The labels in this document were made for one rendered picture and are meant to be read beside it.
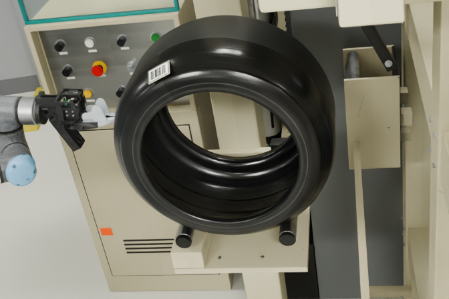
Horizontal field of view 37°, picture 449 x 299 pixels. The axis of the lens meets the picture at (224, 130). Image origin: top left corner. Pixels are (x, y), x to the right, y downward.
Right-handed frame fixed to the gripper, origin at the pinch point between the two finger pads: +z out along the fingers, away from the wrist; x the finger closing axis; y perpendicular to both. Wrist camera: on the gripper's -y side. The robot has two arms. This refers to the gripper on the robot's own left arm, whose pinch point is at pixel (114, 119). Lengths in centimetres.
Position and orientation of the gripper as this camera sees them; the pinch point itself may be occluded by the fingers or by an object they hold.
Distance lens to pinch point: 178.0
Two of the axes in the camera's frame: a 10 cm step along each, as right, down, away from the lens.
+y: -0.4, -8.4, -5.5
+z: 9.9, 0.3, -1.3
